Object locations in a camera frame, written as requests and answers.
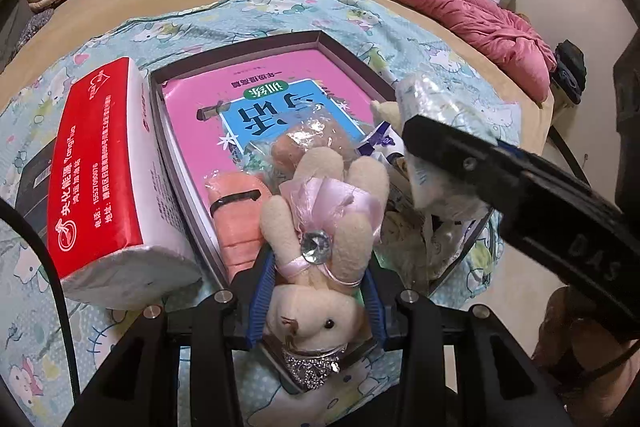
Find black cable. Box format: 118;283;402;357
0;199;81;395

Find dark clothes bundle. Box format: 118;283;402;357
550;39;586;105

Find cartoon cat printed blanket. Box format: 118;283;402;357
0;0;523;427

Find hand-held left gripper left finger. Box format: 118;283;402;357
62;247;278;427

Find beige teddy bear plush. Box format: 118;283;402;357
370;99;403;130

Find white floral scrunchie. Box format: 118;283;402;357
380;167;491;283

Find dark shallow box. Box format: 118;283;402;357
149;31;493;393

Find purple white pouch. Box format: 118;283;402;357
357;122;408;158

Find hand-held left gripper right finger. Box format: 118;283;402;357
360;252;566;427

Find red tissue pack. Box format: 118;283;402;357
47;57;203;310

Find brown plush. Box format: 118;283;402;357
240;119;368;180

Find dark blue box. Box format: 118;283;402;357
14;134;63;243

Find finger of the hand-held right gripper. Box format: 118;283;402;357
401;114;526;212

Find beige rabbit plush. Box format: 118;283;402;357
259;147;391;390

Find person's right hand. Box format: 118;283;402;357
532;287;628;390

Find mint tissue pack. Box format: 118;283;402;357
395;74;501;220

